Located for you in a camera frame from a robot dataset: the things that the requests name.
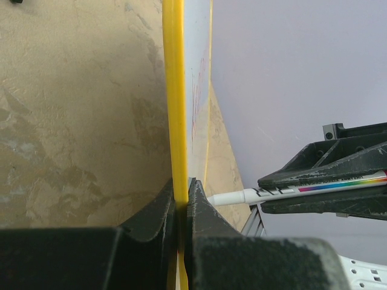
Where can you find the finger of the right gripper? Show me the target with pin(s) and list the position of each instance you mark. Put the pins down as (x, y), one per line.
(344, 153)
(367, 203)

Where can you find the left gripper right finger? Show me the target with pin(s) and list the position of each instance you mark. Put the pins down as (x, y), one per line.
(220, 257)

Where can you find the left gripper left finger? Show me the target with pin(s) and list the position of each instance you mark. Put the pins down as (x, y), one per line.
(140, 253)

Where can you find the red whiteboard marker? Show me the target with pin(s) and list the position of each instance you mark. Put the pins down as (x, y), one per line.
(256, 195)

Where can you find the yellow framed whiteboard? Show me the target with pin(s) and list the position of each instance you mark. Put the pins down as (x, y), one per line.
(187, 45)

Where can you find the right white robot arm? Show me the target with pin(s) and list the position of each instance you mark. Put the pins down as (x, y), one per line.
(360, 242)

